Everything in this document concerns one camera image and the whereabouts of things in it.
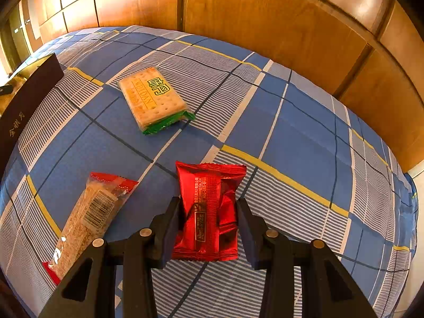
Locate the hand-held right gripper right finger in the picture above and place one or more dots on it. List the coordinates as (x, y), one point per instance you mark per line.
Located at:
(245, 232)

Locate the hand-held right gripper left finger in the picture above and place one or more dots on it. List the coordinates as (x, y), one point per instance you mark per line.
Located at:
(170, 225)

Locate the red foil snack packet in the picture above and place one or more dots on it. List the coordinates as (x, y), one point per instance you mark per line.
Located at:
(205, 205)

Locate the sesame bar packet red ends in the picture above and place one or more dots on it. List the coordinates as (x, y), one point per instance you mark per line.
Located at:
(86, 218)

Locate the yellow cracker packet green ends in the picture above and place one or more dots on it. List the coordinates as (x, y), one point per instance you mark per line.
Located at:
(149, 99)

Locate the dark box with gold lining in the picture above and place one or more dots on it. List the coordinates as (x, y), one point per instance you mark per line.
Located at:
(29, 106)

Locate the blue plaid bedsheet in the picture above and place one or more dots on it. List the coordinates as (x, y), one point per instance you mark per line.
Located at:
(298, 139)

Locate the wooden panelled wardrobe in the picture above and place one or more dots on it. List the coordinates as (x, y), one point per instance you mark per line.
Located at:
(265, 23)

